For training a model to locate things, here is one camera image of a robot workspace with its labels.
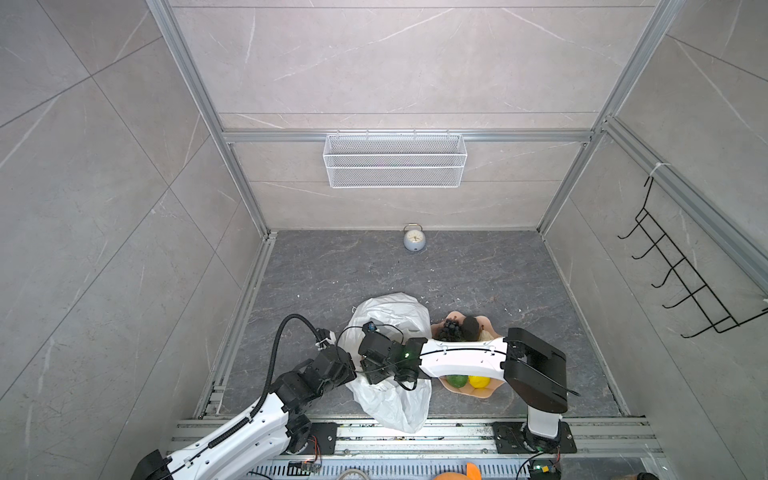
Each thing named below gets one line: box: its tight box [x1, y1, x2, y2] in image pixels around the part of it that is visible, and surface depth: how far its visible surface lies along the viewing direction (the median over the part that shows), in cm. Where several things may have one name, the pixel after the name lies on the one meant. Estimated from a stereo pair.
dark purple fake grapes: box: [439, 316, 480, 342], surface depth 86 cm
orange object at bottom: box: [433, 462, 482, 480], surface depth 67 cm
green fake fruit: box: [446, 374, 468, 388], surface depth 78 cm
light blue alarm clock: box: [403, 222, 426, 252], surface depth 116 cm
